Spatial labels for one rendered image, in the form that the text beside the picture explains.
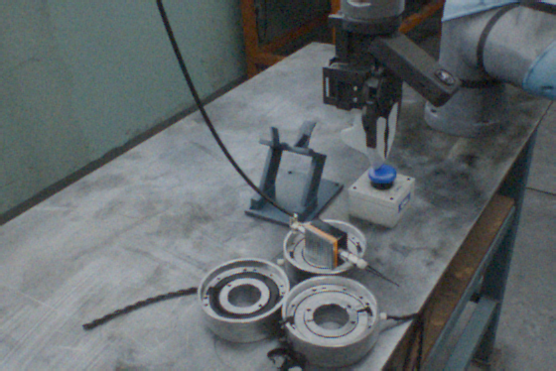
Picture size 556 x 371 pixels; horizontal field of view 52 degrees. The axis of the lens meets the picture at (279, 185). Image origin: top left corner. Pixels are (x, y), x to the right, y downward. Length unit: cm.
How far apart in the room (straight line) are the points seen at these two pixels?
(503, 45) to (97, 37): 182
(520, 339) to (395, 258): 109
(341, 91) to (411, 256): 23
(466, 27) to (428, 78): 31
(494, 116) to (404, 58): 39
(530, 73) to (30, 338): 75
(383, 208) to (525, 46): 32
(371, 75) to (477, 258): 56
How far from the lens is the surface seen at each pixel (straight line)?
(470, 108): 103
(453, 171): 95
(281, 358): 64
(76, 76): 242
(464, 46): 99
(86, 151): 252
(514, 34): 93
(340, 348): 60
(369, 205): 80
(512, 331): 183
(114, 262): 80
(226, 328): 64
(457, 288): 110
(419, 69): 69
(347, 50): 74
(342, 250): 68
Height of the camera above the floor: 129
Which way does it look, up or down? 33 degrees down
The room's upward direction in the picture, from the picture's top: 4 degrees counter-clockwise
